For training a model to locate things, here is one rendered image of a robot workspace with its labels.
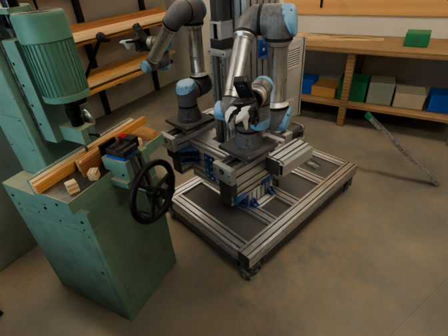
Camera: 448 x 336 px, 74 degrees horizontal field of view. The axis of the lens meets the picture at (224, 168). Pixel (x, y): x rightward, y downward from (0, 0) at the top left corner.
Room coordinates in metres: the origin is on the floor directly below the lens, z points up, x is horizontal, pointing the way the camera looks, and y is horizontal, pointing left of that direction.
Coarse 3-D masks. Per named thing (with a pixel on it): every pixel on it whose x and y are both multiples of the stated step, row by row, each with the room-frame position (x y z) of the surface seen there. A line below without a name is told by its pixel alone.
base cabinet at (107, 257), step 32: (32, 224) 1.15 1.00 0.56; (64, 224) 1.01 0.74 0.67; (128, 224) 1.06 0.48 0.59; (160, 224) 1.24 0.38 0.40; (64, 256) 1.08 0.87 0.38; (96, 256) 0.94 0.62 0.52; (128, 256) 1.01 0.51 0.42; (160, 256) 1.19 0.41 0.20; (96, 288) 1.00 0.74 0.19; (128, 288) 0.96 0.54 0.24
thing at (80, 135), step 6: (60, 126) 1.19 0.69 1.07; (66, 126) 1.18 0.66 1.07; (72, 126) 1.18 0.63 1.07; (84, 126) 1.17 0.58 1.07; (90, 126) 1.18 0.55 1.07; (66, 132) 1.18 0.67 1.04; (72, 132) 1.16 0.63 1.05; (78, 132) 1.14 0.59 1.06; (84, 132) 1.14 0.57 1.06; (90, 132) 1.17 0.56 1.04; (66, 138) 1.19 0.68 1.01; (72, 138) 1.17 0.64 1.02; (78, 138) 1.15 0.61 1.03; (84, 138) 1.13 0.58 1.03; (90, 138) 1.16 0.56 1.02; (96, 138) 1.18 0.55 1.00; (84, 144) 1.13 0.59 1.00
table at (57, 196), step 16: (144, 144) 1.28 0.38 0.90; (160, 144) 1.36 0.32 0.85; (80, 176) 1.05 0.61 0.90; (112, 176) 1.07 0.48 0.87; (48, 192) 0.95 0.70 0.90; (64, 192) 0.94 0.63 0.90; (80, 192) 0.93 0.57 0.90; (96, 192) 0.98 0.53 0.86; (64, 208) 0.89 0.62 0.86; (80, 208) 0.90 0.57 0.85
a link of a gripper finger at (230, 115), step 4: (232, 108) 0.85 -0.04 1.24; (236, 108) 0.85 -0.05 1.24; (228, 112) 0.83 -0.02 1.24; (232, 112) 0.82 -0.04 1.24; (236, 112) 0.84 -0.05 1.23; (228, 116) 0.80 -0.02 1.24; (232, 116) 0.82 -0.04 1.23; (228, 120) 0.79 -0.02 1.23; (232, 120) 0.84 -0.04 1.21; (232, 124) 0.83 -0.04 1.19; (232, 128) 0.83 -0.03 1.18
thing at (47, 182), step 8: (136, 120) 1.48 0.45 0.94; (144, 120) 1.51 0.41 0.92; (128, 128) 1.40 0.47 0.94; (136, 128) 1.45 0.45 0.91; (112, 136) 1.32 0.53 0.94; (72, 160) 1.12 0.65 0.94; (64, 168) 1.06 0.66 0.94; (72, 168) 1.09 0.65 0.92; (48, 176) 1.00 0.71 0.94; (56, 176) 1.02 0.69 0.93; (64, 176) 1.05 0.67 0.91; (40, 184) 0.96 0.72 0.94; (48, 184) 0.98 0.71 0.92; (40, 192) 0.95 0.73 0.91
